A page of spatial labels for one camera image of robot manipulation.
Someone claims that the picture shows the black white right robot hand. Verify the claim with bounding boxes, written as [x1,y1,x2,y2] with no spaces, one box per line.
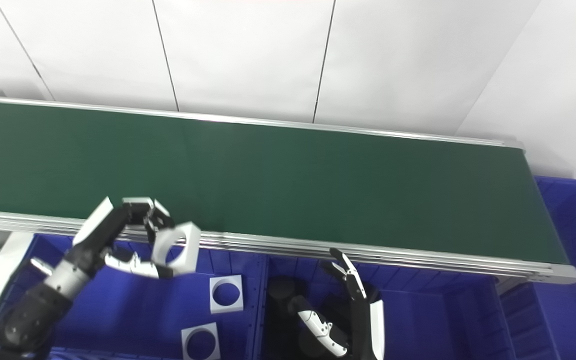
[290,247,385,360]

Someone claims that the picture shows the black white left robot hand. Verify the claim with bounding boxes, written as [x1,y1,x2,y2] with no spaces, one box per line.
[65,196,176,281]

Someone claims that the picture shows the white square part round hole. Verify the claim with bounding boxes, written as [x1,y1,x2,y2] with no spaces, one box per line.
[209,275,244,315]
[181,322,221,360]
[151,221,202,276]

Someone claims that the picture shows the blue plastic bin black parts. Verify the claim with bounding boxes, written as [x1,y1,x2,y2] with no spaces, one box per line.
[260,252,519,360]

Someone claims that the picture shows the blue plastic bin white parts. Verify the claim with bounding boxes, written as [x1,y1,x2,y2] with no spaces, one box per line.
[0,232,269,360]

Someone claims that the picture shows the empty blue plastic bin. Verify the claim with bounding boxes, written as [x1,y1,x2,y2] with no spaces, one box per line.
[498,175,576,360]

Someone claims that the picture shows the green conveyor belt aluminium frame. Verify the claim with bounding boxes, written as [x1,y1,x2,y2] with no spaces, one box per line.
[0,95,576,286]

